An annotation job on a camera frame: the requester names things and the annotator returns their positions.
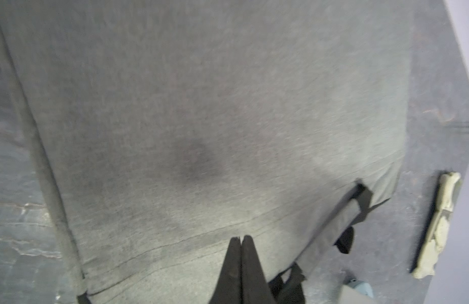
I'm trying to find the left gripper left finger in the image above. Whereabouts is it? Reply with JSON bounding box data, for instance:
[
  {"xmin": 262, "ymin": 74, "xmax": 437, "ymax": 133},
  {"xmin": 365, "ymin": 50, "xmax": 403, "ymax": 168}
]
[{"xmin": 209, "ymin": 237, "xmax": 242, "ymax": 304}]

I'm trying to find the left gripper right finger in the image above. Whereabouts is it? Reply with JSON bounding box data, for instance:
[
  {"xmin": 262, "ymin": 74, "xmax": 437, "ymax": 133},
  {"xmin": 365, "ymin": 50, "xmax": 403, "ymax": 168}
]
[{"xmin": 241, "ymin": 235, "xmax": 276, "ymax": 304}]

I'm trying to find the light blue computer mouse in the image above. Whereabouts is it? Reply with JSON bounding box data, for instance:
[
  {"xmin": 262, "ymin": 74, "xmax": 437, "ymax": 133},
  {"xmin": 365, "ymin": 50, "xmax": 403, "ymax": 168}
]
[{"xmin": 337, "ymin": 279, "xmax": 376, "ymax": 304}]

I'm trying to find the grey laptop bag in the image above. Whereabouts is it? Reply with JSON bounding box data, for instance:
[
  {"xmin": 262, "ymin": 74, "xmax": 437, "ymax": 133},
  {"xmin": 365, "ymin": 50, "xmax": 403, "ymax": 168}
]
[{"xmin": 0, "ymin": 1, "xmax": 415, "ymax": 303}]

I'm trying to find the beige work glove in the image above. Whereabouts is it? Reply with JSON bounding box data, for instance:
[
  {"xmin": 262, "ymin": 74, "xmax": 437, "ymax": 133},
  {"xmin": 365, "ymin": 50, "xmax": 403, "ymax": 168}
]
[{"xmin": 412, "ymin": 172, "xmax": 463, "ymax": 279}]

